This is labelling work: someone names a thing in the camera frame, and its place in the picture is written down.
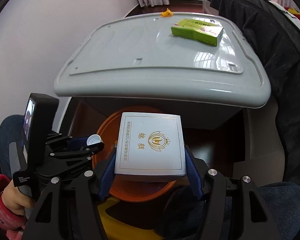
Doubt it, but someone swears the white bottle cap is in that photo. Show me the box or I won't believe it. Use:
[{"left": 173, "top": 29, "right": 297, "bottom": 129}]
[{"left": 87, "top": 134, "right": 103, "bottom": 146}]

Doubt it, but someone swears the white square box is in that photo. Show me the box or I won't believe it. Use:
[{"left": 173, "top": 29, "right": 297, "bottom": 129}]
[{"left": 115, "top": 112, "right": 186, "bottom": 181}]

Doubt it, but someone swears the green medicine box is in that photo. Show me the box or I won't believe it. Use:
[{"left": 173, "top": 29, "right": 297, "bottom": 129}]
[{"left": 171, "top": 18, "right": 223, "bottom": 47}]

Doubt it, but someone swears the orange trash bin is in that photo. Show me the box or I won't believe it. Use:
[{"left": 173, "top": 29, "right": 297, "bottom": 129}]
[{"left": 93, "top": 106, "right": 186, "bottom": 203}]

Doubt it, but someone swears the person left hand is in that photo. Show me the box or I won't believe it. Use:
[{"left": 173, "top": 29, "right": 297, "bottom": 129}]
[{"left": 1, "top": 181, "right": 34, "bottom": 216}]

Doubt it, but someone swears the yellow stool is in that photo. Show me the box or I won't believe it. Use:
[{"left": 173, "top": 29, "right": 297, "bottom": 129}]
[{"left": 98, "top": 197, "right": 164, "bottom": 240}]

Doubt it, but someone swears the grey plastic storage box lid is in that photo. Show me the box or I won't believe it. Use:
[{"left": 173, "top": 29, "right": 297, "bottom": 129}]
[{"left": 54, "top": 12, "right": 271, "bottom": 108}]

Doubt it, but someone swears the yellow plastic clip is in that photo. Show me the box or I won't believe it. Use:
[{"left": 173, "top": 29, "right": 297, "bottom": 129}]
[{"left": 160, "top": 8, "right": 173, "bottom": 17}]

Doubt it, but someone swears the bed with black white blanket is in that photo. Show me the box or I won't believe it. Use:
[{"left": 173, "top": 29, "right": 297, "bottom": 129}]
[{"left": 207, "top": 0, "right": 300, "bottom": 185}]

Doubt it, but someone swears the red yellow pillow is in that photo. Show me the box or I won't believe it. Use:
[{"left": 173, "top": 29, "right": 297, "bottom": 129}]
[{"left": 285, "top": 7, "right": 300, "bottom": 20}]

